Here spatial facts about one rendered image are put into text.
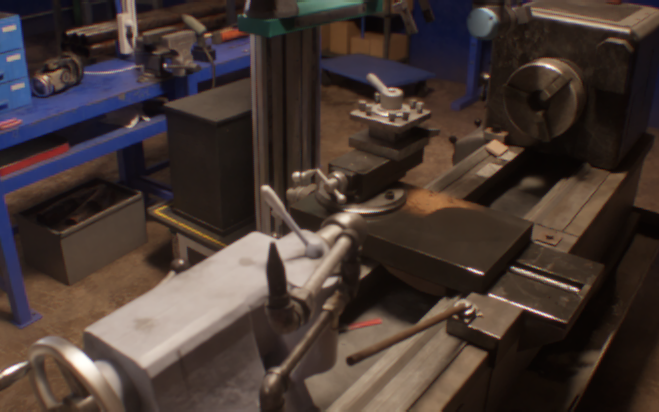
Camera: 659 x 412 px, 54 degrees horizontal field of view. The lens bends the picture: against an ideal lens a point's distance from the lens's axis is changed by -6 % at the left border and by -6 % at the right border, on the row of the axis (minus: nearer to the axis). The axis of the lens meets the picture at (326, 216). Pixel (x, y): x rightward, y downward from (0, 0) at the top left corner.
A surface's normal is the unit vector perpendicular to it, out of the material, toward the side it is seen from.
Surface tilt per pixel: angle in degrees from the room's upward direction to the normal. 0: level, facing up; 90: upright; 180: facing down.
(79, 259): 90
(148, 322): 0
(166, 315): 0
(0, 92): 90
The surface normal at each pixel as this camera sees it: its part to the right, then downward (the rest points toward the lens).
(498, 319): 0.01, -0.89
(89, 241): 0.84, 0.26
